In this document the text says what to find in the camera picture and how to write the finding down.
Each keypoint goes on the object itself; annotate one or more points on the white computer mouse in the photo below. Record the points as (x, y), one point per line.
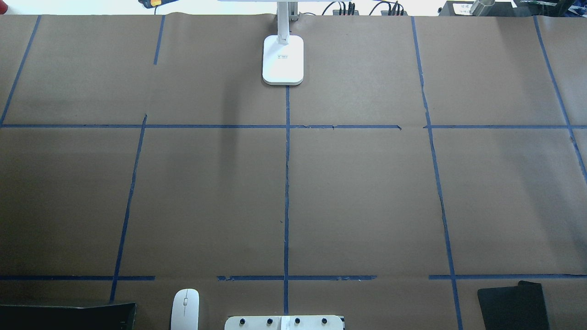
(185, 310)

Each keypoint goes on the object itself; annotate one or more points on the grey laptop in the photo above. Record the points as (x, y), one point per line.
(104, 317)

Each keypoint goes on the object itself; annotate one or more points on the black mouse pad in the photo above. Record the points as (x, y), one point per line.
(520, 307)

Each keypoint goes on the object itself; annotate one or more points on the white desk lamp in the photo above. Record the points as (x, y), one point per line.
(284, 53)

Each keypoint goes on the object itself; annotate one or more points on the left red terminal block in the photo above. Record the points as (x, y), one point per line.
(345, 9)

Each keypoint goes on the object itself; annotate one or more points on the red terminal block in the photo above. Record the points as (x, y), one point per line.
(393, 9)
(345, 9)

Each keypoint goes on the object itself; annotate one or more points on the right red terminal block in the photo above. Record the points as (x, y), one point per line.
(393, 9)

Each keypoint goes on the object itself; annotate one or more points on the black box with label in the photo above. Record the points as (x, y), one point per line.
(461, 8)

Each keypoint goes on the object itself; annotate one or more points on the silver metal cylinder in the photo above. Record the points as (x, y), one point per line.
(481, 8)

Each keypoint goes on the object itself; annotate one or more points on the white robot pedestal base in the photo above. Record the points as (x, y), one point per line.
(285, 322)

